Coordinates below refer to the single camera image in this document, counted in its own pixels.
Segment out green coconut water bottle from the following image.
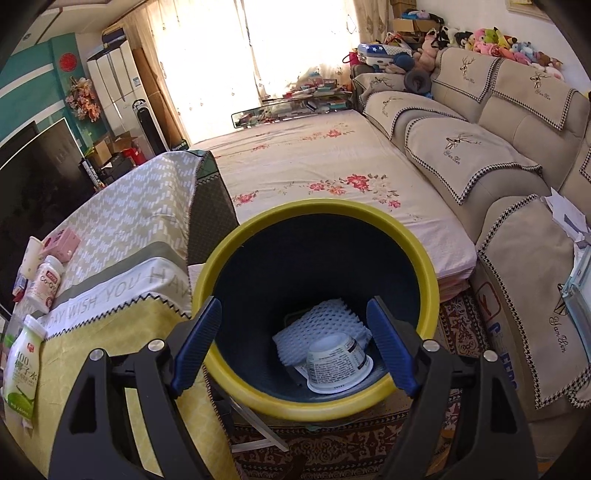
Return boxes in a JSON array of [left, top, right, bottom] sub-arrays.
[[2, 315, 47, 421]]

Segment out white plastic yogurt cup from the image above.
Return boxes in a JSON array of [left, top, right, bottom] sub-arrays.
[[305, 332, 374, 395]]

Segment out white yogurt bottle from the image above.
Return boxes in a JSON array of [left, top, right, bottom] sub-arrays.
[[25, 255, 64, 314]]

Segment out white foam fruit net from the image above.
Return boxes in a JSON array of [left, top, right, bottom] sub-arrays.
[[273, 299, 372, 367]]

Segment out yellow rimmed trash bin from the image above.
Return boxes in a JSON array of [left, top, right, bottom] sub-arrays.
[[193, 199, 440, 423]]

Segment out white paper cup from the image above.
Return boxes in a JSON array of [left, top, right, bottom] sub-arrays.
[[19, 236, 43, 280]]

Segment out pink strawberry milk carton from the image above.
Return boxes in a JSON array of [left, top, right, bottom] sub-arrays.
[[41, 227, 80, 264]]

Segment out patterned tablecloth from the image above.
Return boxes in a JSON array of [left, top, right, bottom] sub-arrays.
[[5, 150, 238, 472]]

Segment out papers on sofa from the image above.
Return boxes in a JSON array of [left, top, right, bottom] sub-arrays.
[[544, 188, 590, 260]]

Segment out large black television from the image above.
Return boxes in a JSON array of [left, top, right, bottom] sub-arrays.
[[0, 119, 94, 308]]

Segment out beige sofa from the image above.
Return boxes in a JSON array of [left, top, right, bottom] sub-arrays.
[[353, 48, 590, 421]]

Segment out red fire extinguisher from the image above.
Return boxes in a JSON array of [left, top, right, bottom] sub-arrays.
[[121, 147, 146, 166]]

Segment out black tower fan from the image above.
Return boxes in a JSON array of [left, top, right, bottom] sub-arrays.
[[132, 99, 168, 156]]

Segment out hanging flower decoration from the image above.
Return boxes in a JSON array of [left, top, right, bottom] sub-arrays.
[[65, 77, 101, 123]]

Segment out glass side table with clutter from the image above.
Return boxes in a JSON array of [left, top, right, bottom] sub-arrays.
[[230, 78, 353, 129]]

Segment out white air conditioner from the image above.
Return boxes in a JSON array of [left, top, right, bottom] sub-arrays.
[[87, 40, 147, 138]]

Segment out pile of plush toys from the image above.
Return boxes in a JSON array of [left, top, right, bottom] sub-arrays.
[[413, 25, 565, 81]]

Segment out beige curtains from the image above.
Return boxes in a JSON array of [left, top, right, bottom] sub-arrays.
[[133, 0, 394, 144]]

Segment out framed landscape painting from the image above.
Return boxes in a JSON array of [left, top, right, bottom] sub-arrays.
[[505, 0, 550, 21]]

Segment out cardboard boxes by wall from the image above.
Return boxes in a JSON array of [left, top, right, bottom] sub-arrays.
[[390, 0, 445, 35]]

